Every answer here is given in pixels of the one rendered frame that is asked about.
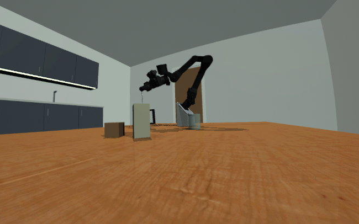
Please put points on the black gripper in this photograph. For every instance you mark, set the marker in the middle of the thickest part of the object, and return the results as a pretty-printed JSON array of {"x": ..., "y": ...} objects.
[{"x": 153, "y": 83}]

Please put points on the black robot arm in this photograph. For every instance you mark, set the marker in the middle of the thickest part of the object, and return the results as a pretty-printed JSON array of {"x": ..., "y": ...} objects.
[{"x": 192, "y": 92}]

